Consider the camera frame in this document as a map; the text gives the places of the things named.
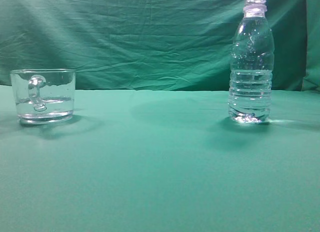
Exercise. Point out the green backdrop cloth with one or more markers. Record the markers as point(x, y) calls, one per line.
point(174, 45)

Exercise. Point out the green table cloth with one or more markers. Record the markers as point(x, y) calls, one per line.
point(162, 161)

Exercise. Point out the clear glass mug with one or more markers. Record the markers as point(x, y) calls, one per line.
point(43, 96)

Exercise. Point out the clear plastic water bottle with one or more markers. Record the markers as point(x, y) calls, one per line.
point(251, 64)

